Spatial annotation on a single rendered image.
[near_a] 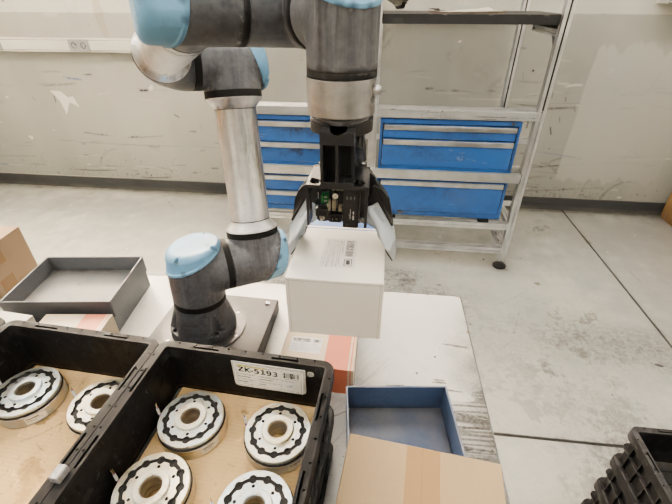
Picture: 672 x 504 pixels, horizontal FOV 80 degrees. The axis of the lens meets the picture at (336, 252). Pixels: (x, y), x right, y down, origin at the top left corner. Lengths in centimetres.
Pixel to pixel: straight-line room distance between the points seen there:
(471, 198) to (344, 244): 190
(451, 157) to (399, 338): 144
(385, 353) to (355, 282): 53
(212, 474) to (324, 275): 36
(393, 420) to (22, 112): 385
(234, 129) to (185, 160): 272
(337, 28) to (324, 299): 29
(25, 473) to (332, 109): 68
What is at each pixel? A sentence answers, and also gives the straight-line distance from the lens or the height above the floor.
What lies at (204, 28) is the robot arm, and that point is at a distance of 48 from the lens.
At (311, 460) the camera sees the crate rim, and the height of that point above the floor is 93.
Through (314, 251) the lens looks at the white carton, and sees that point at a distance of 53.
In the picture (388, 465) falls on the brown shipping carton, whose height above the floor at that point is 86.
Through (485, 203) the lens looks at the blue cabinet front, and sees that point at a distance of 244.
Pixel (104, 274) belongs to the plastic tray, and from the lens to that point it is 131.
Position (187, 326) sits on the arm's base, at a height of 81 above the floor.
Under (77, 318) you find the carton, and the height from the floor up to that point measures 78.
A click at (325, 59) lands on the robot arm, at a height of 137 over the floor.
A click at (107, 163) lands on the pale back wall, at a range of 395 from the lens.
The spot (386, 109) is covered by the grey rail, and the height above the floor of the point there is 93.
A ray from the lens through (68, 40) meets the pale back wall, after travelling 370.
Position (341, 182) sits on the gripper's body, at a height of 125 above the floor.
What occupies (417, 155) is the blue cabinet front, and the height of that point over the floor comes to 69.
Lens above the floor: 142
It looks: 33 degrees down
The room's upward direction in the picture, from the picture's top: straight up
